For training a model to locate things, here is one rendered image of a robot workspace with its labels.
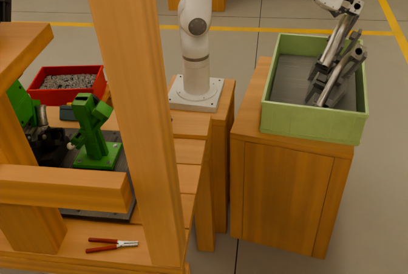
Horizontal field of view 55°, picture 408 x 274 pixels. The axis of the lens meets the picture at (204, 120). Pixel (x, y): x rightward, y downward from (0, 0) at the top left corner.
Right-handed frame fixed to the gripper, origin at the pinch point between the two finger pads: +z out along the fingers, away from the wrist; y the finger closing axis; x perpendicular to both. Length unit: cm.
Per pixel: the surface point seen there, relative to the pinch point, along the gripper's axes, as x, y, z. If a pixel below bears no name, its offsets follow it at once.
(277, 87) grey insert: 31.1, -36.4, -11.3
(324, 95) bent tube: 3.4, -35.6, 5.7
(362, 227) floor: 74, -80, 70
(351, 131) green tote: 4.3, -43.7, 21.7
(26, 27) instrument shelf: -71, -66, -74
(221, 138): 21, -70, -24
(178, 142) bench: -2, -79, -38
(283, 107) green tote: 3.6, -47.4, -6.8
